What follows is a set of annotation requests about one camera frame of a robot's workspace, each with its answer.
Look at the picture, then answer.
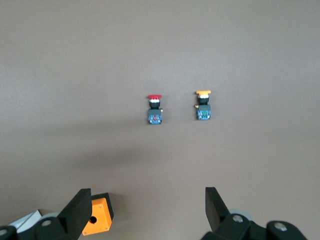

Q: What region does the orange button box with hole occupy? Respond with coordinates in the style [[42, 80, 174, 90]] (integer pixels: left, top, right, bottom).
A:
[[81, 192, 115, 237]]

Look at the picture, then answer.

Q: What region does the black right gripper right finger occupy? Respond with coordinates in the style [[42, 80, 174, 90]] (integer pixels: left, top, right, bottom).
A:
[[201, 186, 308, 240]]

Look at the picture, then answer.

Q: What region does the red mushroom push button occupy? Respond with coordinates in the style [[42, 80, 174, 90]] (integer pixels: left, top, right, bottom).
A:
[[146, 94, 163, 125]]

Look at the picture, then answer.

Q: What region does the yellow mushroom push button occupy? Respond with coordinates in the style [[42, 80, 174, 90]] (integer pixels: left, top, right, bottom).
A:
[[194, 89, 212, 121]]

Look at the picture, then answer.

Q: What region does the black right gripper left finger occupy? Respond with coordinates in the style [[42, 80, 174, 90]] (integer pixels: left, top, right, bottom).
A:
[[0, 187, 93, 240]]

